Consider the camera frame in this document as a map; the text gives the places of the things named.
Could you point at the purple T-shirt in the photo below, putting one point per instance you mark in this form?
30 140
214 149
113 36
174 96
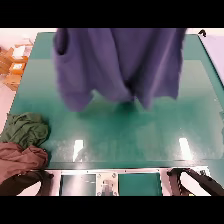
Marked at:
110 63

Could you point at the green garment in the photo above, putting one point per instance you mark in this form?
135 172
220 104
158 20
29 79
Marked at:
25 128

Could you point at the brown garment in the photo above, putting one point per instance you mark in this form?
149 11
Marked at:
20 158

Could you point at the brown cardboard box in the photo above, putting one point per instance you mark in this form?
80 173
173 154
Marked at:
12 81
17 67

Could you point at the silver frame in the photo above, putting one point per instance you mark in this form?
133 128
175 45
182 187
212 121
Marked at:
106 185

